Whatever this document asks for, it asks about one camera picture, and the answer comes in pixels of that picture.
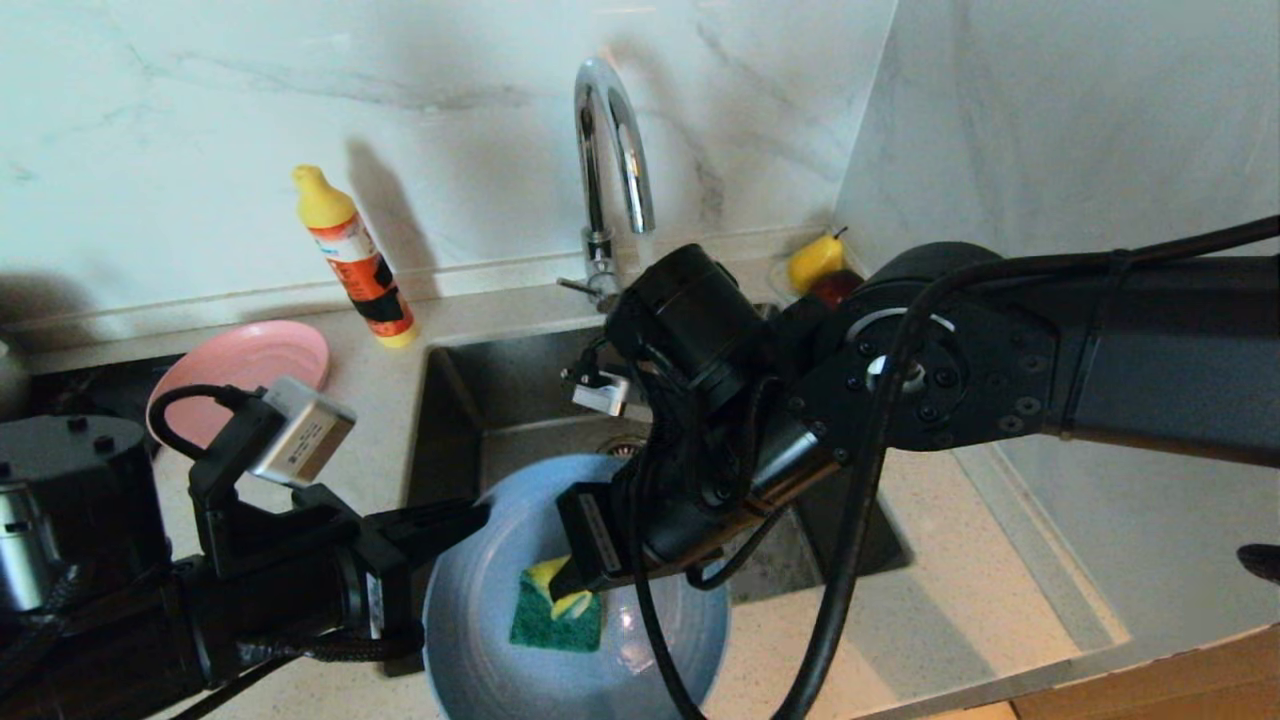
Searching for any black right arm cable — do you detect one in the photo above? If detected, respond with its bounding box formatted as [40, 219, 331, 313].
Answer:
[625, 215, 1280, 720]

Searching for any thin black braided cable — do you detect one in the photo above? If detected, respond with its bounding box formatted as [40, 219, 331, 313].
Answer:
[685, 505, 791, 591]

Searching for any black glass cooktop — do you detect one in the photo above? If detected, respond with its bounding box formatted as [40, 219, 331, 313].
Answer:
[30, 355, 186, 471]

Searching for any orange detergent bottle yellow cap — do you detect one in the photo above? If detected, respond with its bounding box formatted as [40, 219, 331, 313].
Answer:
[293, 163, 420, 349]

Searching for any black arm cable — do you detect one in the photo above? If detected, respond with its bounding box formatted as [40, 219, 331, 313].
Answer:
[625, 215, 1280, 720]
[147, 385, 263, 461]

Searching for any blue plastic plate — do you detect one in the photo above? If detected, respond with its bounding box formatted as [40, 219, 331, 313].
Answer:
[422, 453, 733, 720]

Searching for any chrome gooseneck faucet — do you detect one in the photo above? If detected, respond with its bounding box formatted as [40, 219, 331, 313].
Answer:
[556, 56, 658, 301]

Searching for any wooden cabinet panel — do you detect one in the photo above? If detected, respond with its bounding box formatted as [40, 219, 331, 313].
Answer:
[1010, 625, 1280, 720]

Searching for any yellow fish-shaped sponge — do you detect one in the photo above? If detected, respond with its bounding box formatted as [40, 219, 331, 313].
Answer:
[508, 556, 604, 654]

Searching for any stainless steel sink basin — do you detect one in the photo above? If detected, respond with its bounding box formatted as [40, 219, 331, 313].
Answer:
[385, 303, 911, 678]

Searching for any yellow pear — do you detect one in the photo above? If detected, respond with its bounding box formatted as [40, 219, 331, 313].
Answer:
[788, 232, 849, 293]

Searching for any pink plastic plate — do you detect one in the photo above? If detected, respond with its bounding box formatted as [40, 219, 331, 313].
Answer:
[145, 320, 332, 451]

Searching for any dark red apple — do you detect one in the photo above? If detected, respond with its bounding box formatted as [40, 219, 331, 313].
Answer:
[810, 270, 866, 306]

